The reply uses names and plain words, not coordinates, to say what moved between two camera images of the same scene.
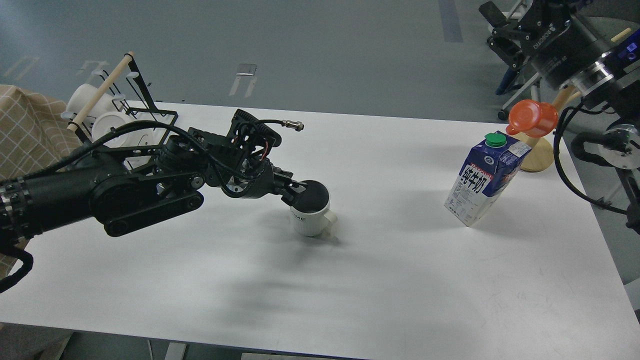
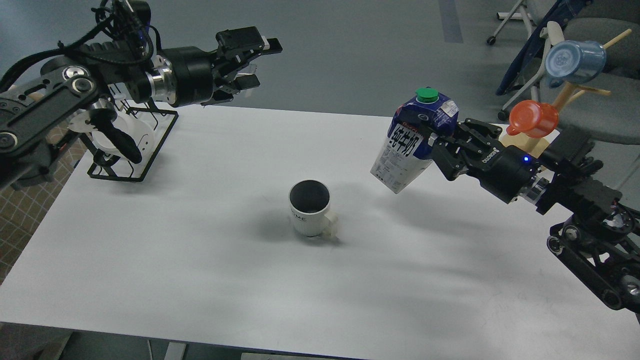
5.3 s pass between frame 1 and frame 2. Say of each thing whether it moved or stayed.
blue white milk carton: moved
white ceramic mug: stayed
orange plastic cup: stayed
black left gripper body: moved
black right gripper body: moved
